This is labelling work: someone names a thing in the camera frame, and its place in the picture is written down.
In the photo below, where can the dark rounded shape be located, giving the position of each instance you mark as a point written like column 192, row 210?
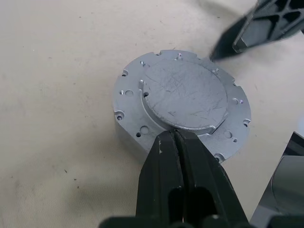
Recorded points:
column 285, row 185

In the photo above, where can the grey round motor lid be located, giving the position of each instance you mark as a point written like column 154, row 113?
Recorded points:
column 185, row 95

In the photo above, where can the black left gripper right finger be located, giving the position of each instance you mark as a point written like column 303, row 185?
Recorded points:
column 204, row 180

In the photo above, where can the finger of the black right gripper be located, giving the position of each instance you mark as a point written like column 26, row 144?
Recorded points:
column 228, row 40
column 268, row 21

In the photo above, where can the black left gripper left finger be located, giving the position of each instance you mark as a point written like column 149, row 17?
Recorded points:
column 159, row 180

